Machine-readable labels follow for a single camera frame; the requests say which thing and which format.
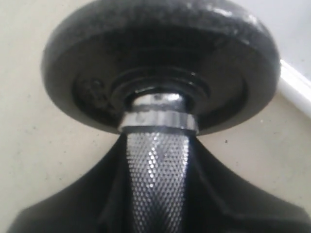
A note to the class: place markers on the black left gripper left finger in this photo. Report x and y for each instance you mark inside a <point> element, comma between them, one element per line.
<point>98,202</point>

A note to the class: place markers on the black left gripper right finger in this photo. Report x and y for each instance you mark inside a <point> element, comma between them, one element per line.
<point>220,201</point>

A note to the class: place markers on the black weight plate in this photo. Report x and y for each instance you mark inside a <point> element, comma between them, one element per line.
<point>215,53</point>

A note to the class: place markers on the white plastic tray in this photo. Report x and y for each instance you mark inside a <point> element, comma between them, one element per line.
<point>296,88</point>

